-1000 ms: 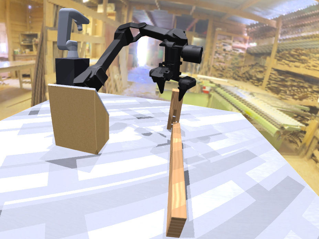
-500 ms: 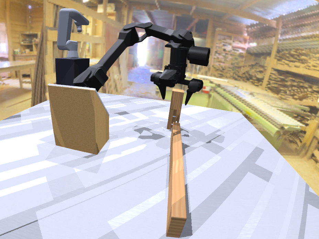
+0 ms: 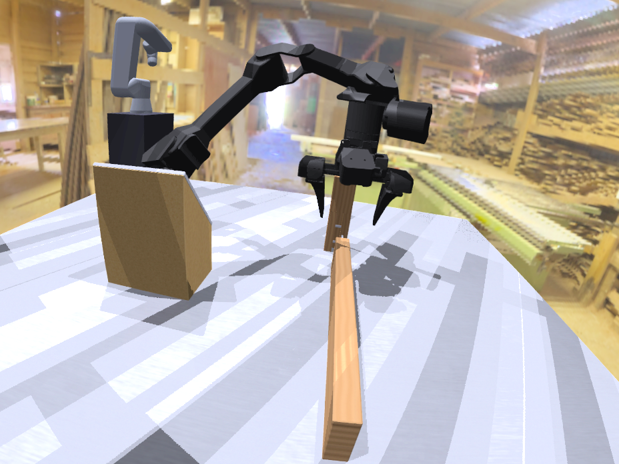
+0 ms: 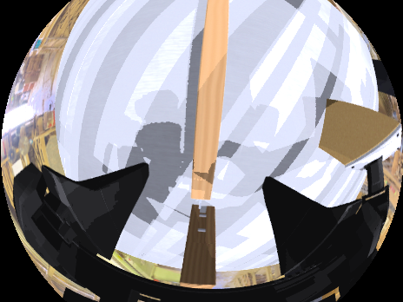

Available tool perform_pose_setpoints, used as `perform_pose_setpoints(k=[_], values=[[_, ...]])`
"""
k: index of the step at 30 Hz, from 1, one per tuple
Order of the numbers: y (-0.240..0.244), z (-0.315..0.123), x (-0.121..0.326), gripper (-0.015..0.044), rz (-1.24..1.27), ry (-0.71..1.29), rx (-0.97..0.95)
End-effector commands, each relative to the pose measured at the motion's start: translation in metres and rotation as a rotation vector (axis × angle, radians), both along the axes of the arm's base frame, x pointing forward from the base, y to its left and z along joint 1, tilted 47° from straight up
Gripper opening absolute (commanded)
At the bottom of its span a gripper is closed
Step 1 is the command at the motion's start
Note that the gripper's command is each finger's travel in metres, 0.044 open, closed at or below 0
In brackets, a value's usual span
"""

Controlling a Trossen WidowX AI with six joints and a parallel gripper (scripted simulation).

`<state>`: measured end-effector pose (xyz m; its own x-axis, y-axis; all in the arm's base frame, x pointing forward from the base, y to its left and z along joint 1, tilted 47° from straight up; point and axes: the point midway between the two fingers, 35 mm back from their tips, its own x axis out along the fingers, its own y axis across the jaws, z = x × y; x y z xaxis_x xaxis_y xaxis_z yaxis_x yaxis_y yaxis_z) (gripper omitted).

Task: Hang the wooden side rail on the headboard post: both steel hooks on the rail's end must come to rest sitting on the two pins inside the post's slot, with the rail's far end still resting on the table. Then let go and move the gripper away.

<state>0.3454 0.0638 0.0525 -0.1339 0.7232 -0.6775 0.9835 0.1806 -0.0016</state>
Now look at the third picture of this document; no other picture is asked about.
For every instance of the brown wooden post with slot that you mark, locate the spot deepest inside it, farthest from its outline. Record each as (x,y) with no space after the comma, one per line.
(340,213)

